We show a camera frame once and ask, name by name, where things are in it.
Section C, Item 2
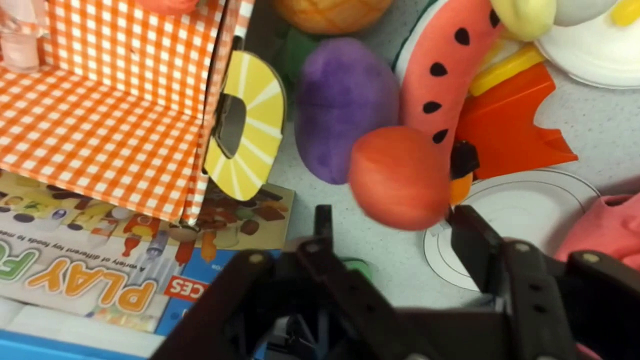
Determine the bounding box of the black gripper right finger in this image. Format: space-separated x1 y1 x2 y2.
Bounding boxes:
450 203 640 360

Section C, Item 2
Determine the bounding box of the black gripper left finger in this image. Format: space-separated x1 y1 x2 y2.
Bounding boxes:
154 203 375 360

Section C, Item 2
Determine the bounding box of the purple plush toy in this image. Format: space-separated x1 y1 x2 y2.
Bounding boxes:
293 35 404 186

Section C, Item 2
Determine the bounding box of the watermelon slice plush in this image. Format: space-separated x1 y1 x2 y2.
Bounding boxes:
392 0 505 146

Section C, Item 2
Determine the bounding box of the orange pineapple plush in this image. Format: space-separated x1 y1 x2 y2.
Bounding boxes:
267 0 396 91

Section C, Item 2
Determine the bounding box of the orange checked cardboard basket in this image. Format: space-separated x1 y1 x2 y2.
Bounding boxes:
0 0 287 228

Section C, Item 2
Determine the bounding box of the white paper plate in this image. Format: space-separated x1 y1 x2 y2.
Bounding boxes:
422 168 602 294
532 0 640 91

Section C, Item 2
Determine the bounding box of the small orange black toy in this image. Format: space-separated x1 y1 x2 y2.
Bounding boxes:
445 138 481 208

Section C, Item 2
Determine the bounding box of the red toy fry holder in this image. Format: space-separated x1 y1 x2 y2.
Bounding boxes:
454 62 580 181

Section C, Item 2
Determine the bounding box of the yellow toy fry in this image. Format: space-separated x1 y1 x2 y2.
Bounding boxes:
608 0 640 28
467 41 545 98

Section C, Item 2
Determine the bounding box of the clear plastic toy bottle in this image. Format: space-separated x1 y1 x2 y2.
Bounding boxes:
0 0 48 73

